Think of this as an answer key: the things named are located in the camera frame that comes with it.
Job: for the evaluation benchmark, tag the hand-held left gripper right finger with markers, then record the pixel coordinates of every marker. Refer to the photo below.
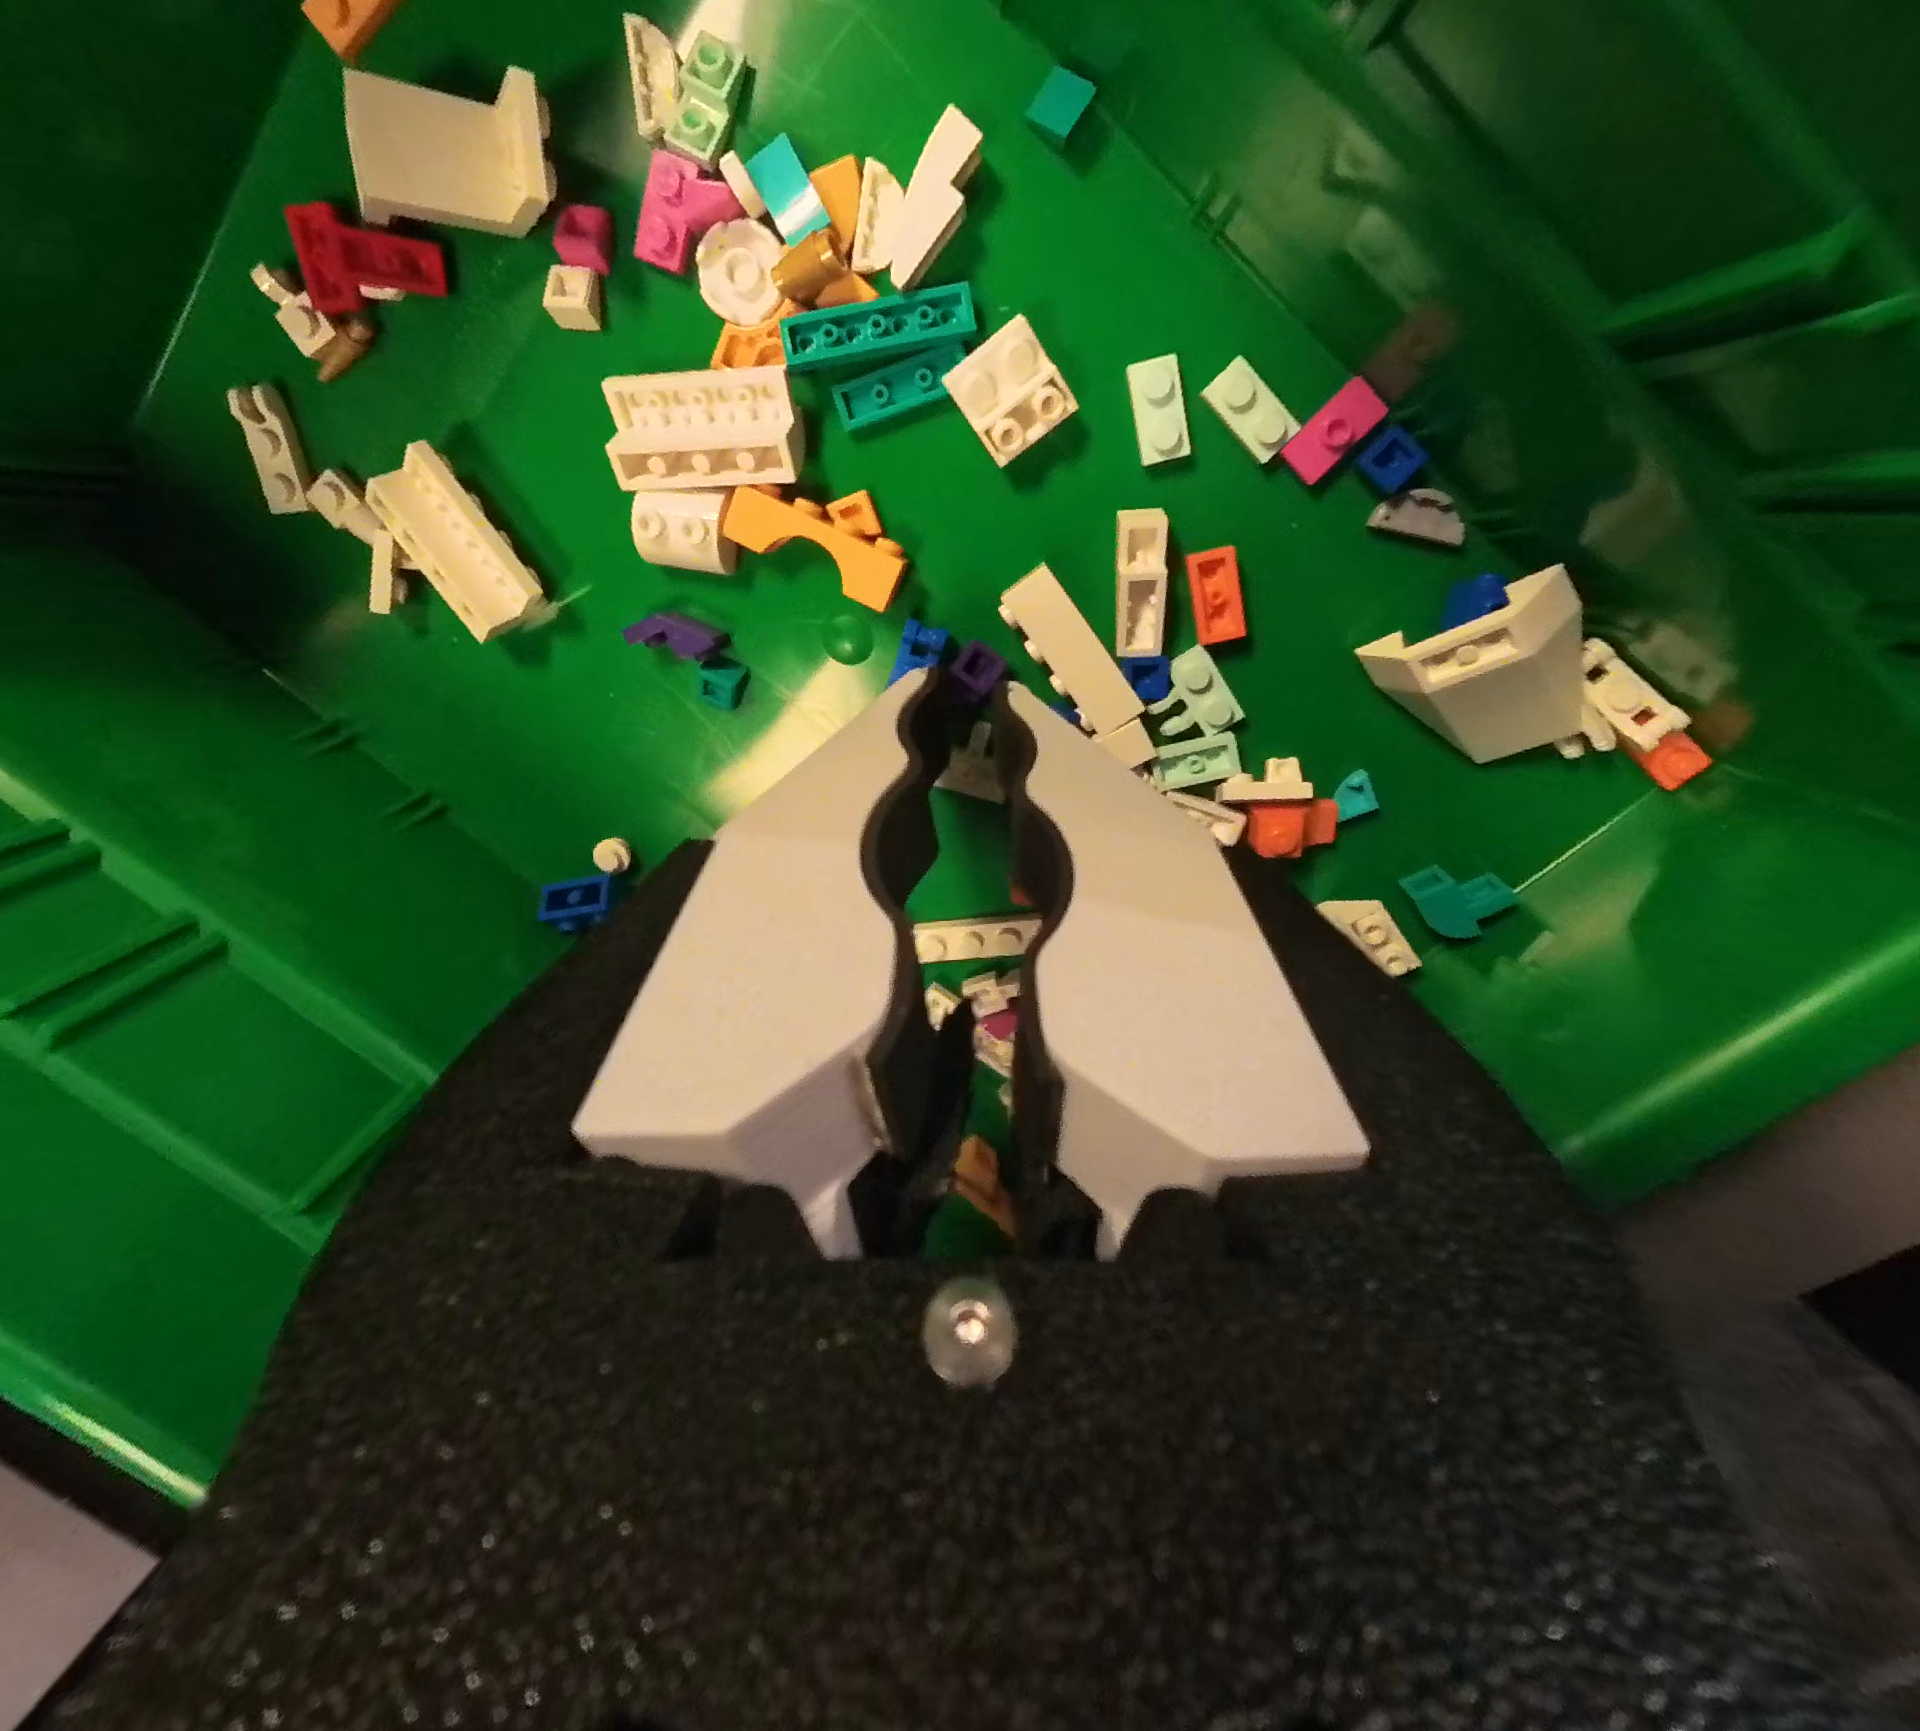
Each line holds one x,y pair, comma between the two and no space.
1184,1013

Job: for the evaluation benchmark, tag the green plastic bin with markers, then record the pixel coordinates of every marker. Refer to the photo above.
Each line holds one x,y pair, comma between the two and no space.
450,863

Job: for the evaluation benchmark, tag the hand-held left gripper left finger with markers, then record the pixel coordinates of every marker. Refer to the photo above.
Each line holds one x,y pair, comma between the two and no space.
735,1013

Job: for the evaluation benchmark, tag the pile of toy bricks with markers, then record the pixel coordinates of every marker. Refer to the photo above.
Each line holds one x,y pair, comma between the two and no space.
704,427

